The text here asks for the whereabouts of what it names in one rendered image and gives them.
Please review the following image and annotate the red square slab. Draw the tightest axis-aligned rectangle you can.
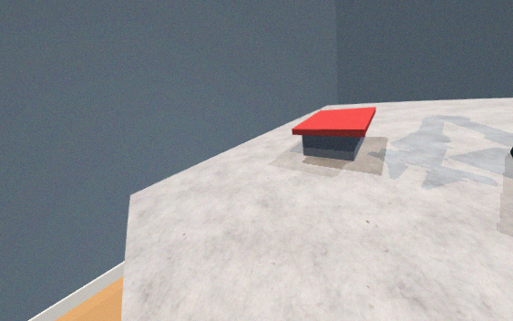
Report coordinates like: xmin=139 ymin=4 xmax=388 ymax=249
xmin=292 ymin=107 xmax=375 ymax=138

